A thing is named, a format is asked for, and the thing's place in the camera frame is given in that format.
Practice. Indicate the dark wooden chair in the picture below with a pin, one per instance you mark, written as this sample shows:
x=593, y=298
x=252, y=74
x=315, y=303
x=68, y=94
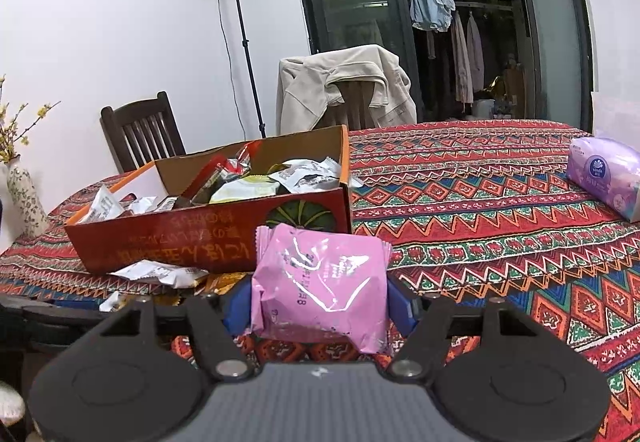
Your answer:
x=135, y=109
x=355, y=106

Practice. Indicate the floral ceramic vase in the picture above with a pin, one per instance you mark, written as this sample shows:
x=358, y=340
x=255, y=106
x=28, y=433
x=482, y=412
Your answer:
x=27, y=202

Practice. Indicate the purple tissue pack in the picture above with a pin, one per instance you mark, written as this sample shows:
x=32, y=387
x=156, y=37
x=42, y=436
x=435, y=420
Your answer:
x=600, y=171

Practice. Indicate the red orange cardboard box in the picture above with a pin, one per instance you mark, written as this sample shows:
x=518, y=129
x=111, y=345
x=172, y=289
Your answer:
x=200, y=232

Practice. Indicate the yellow flower branches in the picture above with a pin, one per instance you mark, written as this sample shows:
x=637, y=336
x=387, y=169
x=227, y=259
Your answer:
x=9, y=152

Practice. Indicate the beige jacket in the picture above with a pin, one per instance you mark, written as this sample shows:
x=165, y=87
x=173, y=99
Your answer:
x=310, y=86

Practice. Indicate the pale pink hanging garment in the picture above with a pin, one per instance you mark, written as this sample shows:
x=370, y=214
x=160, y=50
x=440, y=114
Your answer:
x=476, y=56

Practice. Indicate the pale fuzzy blurred object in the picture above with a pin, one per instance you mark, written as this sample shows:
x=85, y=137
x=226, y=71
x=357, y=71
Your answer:
x=11, y=404

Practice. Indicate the pale beige hanging garment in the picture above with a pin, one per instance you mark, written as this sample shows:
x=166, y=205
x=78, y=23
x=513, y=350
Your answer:
x=460, y=61

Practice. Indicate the pink snack packet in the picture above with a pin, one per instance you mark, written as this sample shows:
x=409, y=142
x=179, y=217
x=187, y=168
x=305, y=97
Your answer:
x=320, y=287

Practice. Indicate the yellow green snack packet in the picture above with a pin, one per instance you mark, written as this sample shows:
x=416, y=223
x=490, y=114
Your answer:
x=240, y=189

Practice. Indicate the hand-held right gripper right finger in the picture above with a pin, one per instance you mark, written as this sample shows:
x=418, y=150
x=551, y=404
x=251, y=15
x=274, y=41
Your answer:
x=402, y=309

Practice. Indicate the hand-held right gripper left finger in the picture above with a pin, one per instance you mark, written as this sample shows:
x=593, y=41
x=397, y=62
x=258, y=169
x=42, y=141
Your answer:
x=239, y=312

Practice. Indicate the white orange snack packet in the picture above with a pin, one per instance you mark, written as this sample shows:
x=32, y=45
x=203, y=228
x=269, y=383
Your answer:
x=300, y=179

